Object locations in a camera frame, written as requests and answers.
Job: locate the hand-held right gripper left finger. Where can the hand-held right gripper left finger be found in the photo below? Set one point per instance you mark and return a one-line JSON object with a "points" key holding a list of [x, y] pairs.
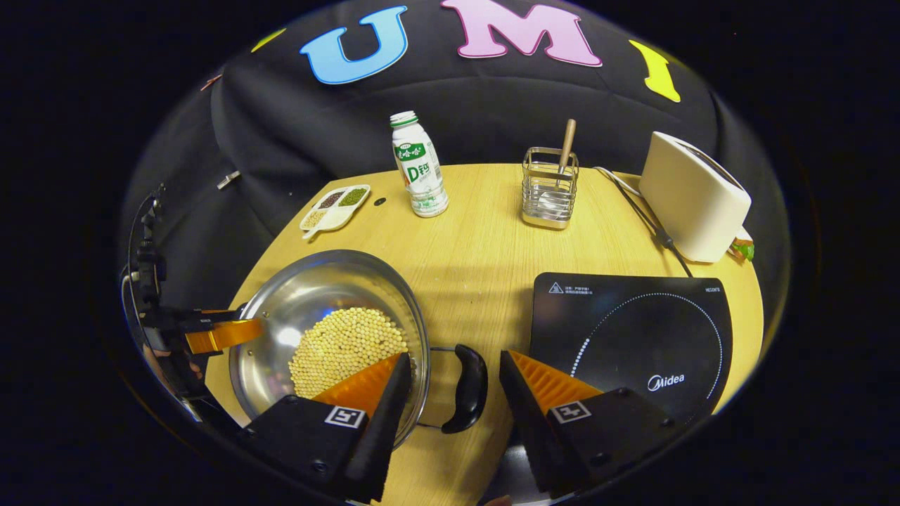
{"points": [[380, 436]]}

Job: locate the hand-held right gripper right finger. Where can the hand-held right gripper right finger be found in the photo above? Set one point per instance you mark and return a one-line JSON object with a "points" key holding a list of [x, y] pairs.
{"points": [[524, 429]]}

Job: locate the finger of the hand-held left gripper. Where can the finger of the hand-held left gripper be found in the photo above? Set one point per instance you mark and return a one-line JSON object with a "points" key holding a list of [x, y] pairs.
{"points": [[225, 336], [218, 321]]}

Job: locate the stainless steel pot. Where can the stainless steel pot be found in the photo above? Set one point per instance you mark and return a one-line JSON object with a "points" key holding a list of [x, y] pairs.
{"points": [[295, 309]]}

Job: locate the black induction cooktop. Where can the black induction cooktop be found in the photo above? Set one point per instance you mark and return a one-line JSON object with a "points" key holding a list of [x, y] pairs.
{"points": [[633, 351]]}

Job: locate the pile of yellow soybeans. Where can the pile of yellow soybeans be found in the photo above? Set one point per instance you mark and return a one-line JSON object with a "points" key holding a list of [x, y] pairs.
{"points": [[344, 344]]}

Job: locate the silver cloth clip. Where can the silver cloth clip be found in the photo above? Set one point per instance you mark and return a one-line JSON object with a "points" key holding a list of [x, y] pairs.
{"points": [[228, 180]]}

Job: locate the white divided bean dish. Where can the white divided bean dish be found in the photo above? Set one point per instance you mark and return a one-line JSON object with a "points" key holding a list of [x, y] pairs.
{"points": [[330, 218]]}

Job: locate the reddish cloth clip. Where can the reddish cloth clip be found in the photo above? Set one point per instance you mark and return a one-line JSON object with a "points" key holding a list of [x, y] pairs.
{"points": [[211, 81]]}

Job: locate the white drink bottle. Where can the white drink bottle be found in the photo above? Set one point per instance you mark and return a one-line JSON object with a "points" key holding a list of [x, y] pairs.
{"points": [[422, 183]]}

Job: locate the sandwich with lettuce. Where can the sandwich with lettuce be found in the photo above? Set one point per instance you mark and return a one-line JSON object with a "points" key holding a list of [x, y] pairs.
{"points": [[744, 249]]}

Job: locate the white toaster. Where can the white toaster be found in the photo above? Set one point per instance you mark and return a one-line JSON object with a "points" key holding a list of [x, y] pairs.
{"points": [[689, 197]]}

